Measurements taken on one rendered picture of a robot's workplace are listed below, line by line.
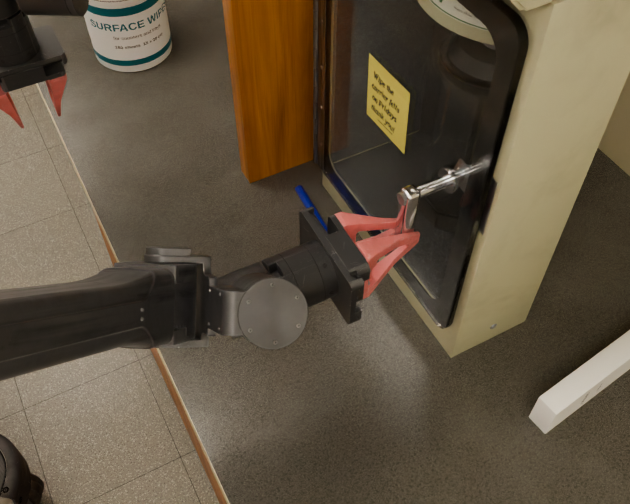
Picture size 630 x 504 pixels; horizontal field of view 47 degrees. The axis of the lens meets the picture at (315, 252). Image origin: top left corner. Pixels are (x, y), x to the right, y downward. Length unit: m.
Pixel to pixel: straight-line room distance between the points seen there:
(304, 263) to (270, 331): 0.10
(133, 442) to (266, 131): 1.09
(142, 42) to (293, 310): 0.74
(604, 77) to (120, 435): 1.53
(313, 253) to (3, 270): 1.71
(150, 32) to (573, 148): 0.75
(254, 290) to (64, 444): 1.41
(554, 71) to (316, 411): 0.45
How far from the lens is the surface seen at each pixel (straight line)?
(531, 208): 0.71
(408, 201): 0.66
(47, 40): 0.91
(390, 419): 0.83
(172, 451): 1.86
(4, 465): 1.69
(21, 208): 2.44
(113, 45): 1.23
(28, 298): 0.45
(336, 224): 0.67
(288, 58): 0.93
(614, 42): 0.61
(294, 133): 1.01
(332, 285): 0.66
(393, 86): 0.72
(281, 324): 0.57
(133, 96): 1.21
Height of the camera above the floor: 1.69
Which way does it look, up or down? 52 degrees down
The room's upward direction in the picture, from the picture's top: straight up
